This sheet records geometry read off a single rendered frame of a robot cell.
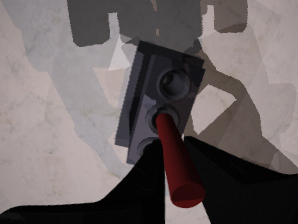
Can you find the red peg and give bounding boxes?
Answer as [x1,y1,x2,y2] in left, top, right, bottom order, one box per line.
[156,113,206,208]

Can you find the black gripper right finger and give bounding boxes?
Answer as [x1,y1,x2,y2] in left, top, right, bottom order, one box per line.
[184,136,298,224]

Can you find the dark grey plate with round holes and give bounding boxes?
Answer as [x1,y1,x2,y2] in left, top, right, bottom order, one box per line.
[126,55,206,164]

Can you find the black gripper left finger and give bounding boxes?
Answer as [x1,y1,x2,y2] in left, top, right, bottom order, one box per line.
[0,140,166,224]

